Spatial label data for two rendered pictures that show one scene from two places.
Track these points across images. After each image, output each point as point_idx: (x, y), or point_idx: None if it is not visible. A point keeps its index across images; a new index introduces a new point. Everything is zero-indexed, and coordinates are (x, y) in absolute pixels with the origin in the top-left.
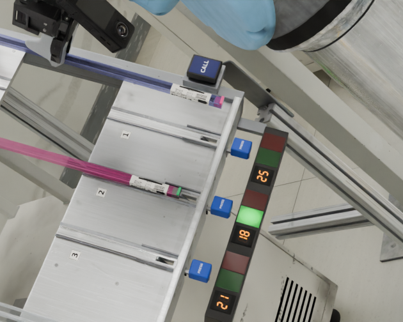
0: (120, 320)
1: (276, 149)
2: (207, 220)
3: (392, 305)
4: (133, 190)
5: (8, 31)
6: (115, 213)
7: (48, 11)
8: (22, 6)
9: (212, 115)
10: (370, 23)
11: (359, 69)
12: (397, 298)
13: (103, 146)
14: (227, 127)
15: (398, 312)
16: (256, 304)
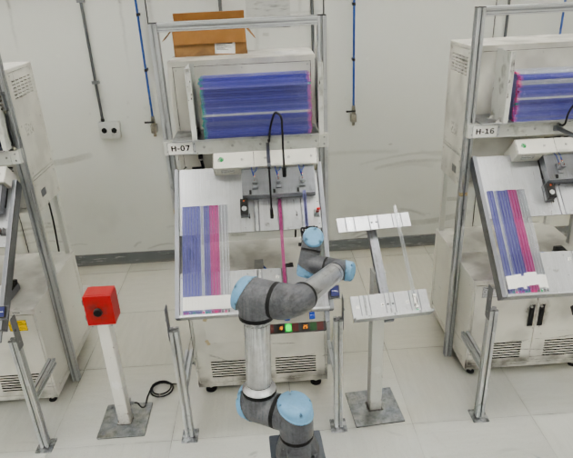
0: None
1: (317, 327)
2: (315, 314)
3: (325, 403)
4: None
5: (325, 218)
6: None
7: None
8: (301, 230)
9: (321, 301)
10: (248, 330)
11: (244, 332)
12: (328, 403)
13: (294, 270)
14: (316, 307)
15: (322, 405)
16: (296, 346)
